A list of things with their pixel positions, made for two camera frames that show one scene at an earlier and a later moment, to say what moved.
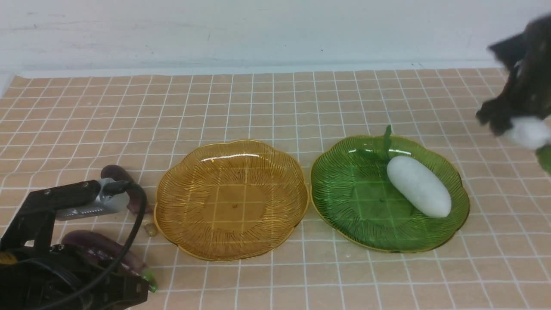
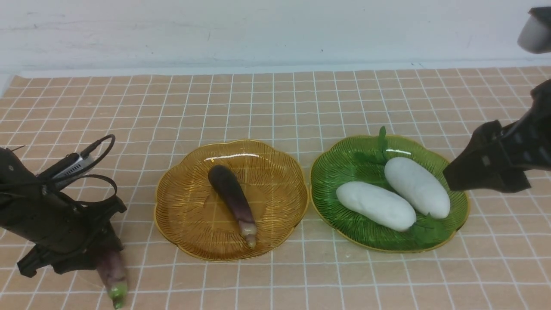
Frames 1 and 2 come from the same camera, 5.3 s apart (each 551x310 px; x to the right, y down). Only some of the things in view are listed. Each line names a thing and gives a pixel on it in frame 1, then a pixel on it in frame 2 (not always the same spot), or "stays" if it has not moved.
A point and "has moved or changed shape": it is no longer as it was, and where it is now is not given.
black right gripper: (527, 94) → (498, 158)
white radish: (419, 187) stays
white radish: (529, 132) has moved or changed shape
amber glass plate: (230, 200) stays
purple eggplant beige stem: (116, 173) → (229, 190)
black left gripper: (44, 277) → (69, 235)
